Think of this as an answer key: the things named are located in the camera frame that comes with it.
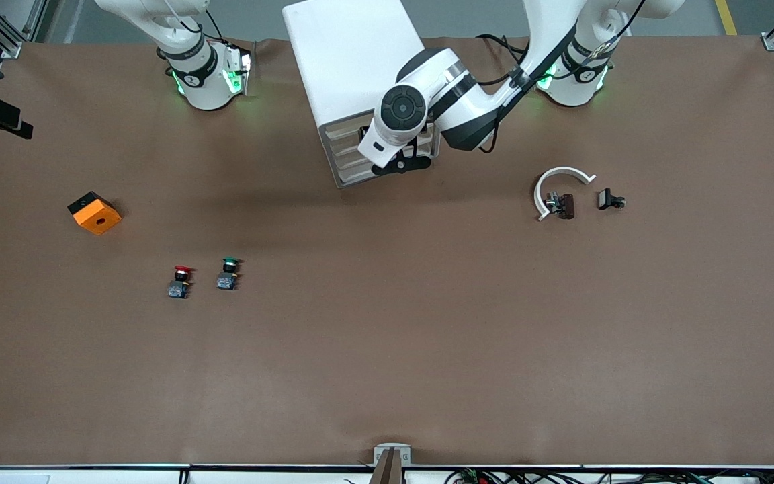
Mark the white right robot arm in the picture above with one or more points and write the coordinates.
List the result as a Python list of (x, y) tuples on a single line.
[(205, 87)]

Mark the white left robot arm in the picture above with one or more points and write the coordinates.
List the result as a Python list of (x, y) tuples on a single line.
[(454, 101)]

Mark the brown small electrical component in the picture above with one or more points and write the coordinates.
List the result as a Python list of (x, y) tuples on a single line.
[(567, 205)]

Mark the brown table cover sheet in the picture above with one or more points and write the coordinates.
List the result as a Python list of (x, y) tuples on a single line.
[(387, 336)]

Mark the orange black button enclosure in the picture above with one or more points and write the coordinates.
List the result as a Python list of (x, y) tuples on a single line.
[(98, 218)]

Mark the black small switch component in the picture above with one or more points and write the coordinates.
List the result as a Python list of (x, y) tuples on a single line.
[(605, 199)]

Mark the green push button switch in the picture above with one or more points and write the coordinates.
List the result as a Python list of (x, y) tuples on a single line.
[(226, 281)]

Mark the red push button switch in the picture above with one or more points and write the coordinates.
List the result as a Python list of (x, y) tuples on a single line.
[(177, 290)]

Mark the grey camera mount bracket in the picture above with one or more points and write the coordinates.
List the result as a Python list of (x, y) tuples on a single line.
[(387, 470)]

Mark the white table edge rail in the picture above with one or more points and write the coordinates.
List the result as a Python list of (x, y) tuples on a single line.
[(91, 476)]

